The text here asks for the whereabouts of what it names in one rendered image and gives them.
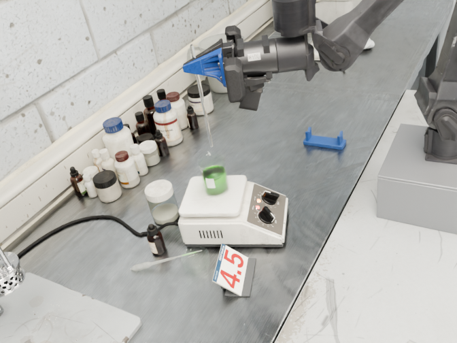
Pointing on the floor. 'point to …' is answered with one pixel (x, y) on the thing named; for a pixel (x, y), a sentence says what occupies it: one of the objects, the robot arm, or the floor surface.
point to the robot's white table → (379, 271)
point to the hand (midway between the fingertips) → (203, 65)
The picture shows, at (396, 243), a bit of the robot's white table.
